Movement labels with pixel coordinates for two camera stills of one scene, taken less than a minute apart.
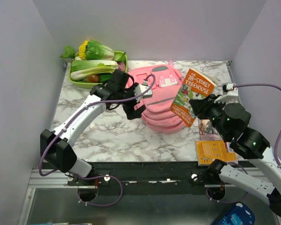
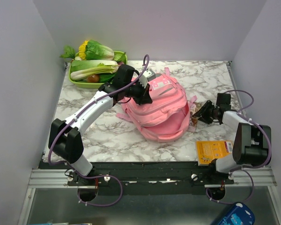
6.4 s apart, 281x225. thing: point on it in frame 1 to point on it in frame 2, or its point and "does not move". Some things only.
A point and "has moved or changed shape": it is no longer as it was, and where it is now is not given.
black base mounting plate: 177,178 does not move
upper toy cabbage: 94,50 does not move
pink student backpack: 165,81 has moved or changed shape
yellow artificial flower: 82,49 does not move
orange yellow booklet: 207,151 does not move
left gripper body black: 129,107 to 137,92
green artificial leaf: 69,52 does not move
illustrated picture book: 207,131 to 193,121
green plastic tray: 91,85 does not move
